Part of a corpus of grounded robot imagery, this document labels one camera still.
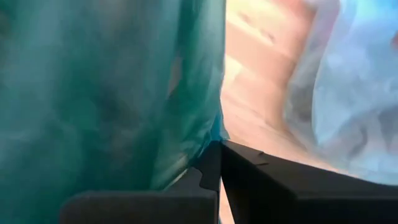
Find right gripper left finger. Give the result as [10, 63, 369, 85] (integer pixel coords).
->
[58, 140, 222, 224]

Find light blue trash bag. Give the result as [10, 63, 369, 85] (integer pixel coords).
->
[284, 0, 398, 186]

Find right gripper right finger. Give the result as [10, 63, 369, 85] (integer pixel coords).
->
[220, 139, 398, 224]

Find teal trash bag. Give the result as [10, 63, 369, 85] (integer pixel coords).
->
[0, 0, 230, 224]

